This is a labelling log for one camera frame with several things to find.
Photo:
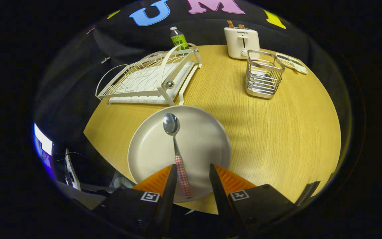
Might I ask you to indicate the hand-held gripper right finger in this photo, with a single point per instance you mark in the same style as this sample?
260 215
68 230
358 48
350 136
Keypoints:
221 196

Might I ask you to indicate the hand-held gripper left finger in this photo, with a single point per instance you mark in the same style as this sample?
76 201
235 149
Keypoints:
169 199

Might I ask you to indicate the cream white plate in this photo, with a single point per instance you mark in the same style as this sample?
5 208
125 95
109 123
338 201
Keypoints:
204 139

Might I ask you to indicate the dark flat panel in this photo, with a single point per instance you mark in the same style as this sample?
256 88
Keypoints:
310 191

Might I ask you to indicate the bright computer screen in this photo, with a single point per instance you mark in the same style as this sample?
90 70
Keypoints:
43 142

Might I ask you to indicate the white divided seasoning tray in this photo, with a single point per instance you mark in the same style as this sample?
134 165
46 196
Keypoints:
293 63

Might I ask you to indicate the silver cloth clip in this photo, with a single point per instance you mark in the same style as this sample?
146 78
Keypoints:
105 60

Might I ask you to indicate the cream white toaster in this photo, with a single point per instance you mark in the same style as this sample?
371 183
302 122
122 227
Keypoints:
235 43

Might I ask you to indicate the green label drink bottle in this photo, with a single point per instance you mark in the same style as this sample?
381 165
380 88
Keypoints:
179 41

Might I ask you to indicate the reddish cloth clip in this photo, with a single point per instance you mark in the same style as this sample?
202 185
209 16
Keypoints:
90 31

